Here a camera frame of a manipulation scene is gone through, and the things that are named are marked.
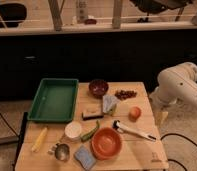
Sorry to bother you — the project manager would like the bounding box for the grey blue folded cloth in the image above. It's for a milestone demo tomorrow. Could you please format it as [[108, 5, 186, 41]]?
[[102, 95, 119, 114]]

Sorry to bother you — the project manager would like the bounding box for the black base brush block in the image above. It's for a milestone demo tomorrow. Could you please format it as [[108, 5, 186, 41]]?
[[82, 109, 104, 120]]

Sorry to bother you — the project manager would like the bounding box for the small dark red dish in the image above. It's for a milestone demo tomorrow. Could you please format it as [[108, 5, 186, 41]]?
[[84, 19, 97, 25]]

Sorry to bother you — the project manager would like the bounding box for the black cable on floor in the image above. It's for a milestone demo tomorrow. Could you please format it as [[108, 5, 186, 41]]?
[[160, 133, 197, 171]]

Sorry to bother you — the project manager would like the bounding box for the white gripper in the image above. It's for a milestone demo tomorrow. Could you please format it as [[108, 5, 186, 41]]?
[[149, 88, 168, 127]]

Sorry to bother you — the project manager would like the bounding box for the dark maroon bowl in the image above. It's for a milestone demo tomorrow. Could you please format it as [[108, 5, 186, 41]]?
[[89, 79, 109, 98]]

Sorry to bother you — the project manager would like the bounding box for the yellow corn cob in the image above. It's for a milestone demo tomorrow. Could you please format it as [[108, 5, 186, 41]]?
[[31, 127, 48, 152]]

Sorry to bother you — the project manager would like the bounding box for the red orange apple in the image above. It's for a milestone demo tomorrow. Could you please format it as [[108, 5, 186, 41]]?
[[129, 106, 141, 121]]

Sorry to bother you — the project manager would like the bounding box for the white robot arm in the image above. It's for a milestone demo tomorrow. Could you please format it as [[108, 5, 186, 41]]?
[[149, 62, 197, 127]]

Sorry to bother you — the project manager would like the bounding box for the orange red bowl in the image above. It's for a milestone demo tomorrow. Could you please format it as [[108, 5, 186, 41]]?
[[91, 127, 122, 160]]

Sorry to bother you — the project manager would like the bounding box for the blue sponge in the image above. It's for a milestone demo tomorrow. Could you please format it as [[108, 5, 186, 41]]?
[[74, 146, 96, 171]]

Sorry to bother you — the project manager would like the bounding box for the bunch of dark grapes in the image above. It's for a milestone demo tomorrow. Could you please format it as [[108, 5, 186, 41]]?
[[115, 90, 137, 100]]

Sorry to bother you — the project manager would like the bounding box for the metal measuring cup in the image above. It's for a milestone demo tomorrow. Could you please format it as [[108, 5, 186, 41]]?
[[48, 143, 70, 162]]

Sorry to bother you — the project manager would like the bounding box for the black office chair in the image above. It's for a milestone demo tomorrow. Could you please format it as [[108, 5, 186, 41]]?
[[0, 3, 27, 28], [129, 0, 194, 23]]

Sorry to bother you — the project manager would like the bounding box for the green plastic tray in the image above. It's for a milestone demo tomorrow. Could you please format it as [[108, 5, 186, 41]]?
[[28, 78, 79, 123]]

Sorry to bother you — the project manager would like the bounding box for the white bottle in background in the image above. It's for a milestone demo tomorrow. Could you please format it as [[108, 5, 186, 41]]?
[[76, 0, 88, 23]]

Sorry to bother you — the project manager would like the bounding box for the black office chair right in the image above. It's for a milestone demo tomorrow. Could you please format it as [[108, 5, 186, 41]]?
[[129, 0, 194, 23]]

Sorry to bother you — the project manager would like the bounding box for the green chili pepper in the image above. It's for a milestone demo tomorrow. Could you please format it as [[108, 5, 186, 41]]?
[[81, 120, 100, 142]]

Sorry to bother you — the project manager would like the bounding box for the black office chair left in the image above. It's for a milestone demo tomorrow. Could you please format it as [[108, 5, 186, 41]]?
[[0, 3, 27, 28]]

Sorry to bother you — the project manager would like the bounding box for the white small cup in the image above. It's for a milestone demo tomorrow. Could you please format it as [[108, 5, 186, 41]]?
[[64, 121, 82, 140]]

